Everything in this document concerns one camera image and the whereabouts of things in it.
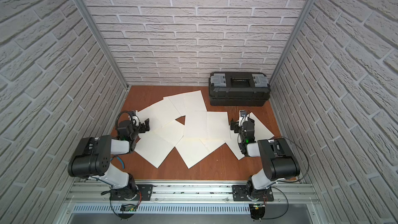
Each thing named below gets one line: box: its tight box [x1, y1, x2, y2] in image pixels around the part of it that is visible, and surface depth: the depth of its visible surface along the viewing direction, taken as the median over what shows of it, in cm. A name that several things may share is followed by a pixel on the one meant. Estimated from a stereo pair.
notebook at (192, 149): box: [174, 135, 226, 169], surface depth 91 cm
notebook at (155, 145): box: [134, 119, 185, 169], surface depth 91 cm
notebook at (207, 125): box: [183, 110, 232, 140], surface depth 100 cm
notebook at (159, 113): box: [137, 96, 182, 131], surface depth 107 cm
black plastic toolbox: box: [208, 71, 272, 107], surface depth 100 cm
